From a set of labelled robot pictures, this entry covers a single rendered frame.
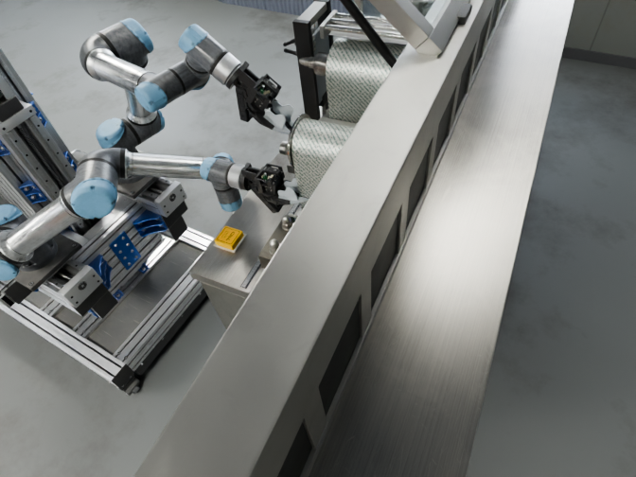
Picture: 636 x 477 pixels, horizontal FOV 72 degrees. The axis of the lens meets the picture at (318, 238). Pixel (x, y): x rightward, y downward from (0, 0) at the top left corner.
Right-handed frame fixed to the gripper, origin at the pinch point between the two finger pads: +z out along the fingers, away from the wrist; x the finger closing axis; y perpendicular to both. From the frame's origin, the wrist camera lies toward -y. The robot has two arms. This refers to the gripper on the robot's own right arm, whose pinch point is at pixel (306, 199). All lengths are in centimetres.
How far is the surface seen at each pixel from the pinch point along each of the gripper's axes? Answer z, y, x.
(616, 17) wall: 97, -74, 309
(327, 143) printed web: 7.9, 20.9, 2.1
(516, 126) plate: 50, 35, 3
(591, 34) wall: 85, -89, 310
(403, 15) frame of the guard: 30, 62, -14
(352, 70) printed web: 5.9, 28.1, 24.4
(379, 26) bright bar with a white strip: 10, 36, 33
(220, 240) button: -27.1, -16.5, -12.8
